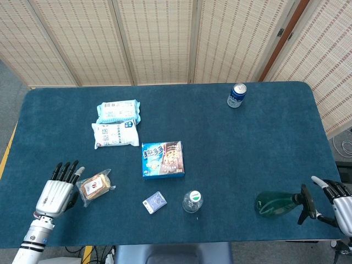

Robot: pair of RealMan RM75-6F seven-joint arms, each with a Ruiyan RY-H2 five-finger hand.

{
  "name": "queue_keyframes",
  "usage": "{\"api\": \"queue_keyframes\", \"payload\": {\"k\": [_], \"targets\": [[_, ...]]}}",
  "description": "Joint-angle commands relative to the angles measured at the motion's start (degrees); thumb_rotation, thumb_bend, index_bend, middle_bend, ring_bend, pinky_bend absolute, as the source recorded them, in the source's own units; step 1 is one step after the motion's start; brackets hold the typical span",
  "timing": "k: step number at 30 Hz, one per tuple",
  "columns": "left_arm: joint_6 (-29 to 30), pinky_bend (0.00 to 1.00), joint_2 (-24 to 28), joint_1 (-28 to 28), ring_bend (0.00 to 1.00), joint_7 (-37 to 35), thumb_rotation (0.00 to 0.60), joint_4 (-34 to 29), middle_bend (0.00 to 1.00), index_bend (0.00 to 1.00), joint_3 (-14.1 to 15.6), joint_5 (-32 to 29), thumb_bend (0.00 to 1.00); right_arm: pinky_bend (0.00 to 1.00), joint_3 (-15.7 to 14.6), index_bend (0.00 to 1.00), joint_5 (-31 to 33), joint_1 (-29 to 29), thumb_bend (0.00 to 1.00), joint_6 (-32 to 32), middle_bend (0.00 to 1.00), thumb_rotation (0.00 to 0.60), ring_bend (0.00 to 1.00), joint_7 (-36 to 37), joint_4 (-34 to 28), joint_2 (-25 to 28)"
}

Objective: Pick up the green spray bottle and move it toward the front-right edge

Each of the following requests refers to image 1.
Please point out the blue grey padded seat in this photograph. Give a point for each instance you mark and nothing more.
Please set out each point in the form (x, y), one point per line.
(173, 253)

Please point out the blue table mat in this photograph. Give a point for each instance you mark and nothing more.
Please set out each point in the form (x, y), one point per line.
(220, 165)

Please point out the white power strip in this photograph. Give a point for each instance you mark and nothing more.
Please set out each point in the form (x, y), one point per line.
(109, 259)

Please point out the beige woven folding screen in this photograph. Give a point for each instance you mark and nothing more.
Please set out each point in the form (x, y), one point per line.
(154, 41)
(327, 55)

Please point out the bread in clear wrapper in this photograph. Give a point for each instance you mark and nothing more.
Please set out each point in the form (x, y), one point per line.
(94, 187)

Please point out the blue cookie box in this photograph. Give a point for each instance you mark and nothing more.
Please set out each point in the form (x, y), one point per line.
(162, 160)

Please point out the brown wooden post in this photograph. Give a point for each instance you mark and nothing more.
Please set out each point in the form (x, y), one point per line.
(276, 55)

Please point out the blue white drink can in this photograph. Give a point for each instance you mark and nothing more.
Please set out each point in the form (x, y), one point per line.
(236, 97)

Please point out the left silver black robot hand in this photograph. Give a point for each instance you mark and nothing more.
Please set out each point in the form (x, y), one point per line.
(55, 198)

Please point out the clear water bottle green cap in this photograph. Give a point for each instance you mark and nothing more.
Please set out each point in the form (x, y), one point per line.
(192, 202)

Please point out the light blue wet wipes pack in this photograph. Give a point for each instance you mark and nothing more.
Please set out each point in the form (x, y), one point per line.
(118, 110)

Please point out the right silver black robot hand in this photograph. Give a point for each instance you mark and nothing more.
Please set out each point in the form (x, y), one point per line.
(343, 209)

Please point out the green spray bottle black trigger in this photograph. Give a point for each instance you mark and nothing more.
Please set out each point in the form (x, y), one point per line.
(275, 203)

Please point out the white box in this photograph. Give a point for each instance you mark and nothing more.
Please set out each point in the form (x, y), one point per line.
(63, 260)

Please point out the small blue card box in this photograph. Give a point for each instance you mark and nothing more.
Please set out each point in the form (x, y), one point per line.
(154, 202)

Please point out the white tissue pack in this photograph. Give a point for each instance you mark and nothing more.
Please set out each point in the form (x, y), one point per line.
(115, 136)

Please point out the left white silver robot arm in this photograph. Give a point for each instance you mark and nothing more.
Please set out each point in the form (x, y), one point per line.
(35, 236)

